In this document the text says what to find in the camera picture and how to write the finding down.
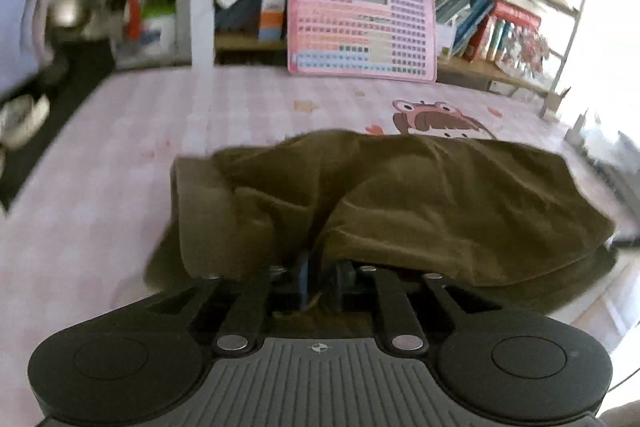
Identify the white orange box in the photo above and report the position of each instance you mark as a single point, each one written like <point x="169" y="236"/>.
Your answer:
<point x="271" y="20"/>

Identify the pink checkered table mat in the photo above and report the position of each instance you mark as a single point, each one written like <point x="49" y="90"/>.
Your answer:
<point x="80" y="234"/>

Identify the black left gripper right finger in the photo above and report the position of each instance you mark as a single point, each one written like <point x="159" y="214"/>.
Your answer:
<point x="379" y="293"/>

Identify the row of books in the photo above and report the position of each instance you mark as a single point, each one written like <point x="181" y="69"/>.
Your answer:
<point x="463" y="26"/>

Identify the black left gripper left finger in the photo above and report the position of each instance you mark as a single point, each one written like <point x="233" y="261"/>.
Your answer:
<point x="242" y="315"/>

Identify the pink learning tablet toy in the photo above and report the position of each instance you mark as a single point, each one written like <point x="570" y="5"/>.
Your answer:
<point x="387" y="39"/>

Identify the olive brown garment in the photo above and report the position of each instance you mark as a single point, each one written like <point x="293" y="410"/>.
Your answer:
<point x="505" y="218"/>

